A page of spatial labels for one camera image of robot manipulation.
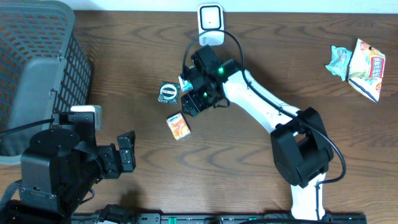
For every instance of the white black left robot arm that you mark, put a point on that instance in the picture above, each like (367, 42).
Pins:
(59, 168)

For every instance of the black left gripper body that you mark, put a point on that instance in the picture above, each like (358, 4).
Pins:
(106, 167)

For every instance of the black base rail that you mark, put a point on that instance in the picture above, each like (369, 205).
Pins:
(156, 218)

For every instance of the white barcode scanner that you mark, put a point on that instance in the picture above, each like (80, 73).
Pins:
(210, 24)

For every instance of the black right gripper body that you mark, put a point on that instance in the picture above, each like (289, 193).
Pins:
(200, 99)

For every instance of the dark grey plastic basket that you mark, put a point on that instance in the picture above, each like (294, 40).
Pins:
(43, 67)

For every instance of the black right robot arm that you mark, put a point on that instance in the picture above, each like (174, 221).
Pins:
(300, 149)

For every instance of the small orange candy box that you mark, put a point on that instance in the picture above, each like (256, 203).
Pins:
(178, 126)

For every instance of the teal white snack packet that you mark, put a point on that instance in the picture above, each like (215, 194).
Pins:
(340, 59)

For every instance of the small teal candy box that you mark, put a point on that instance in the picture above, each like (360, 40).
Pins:
(185, 85)

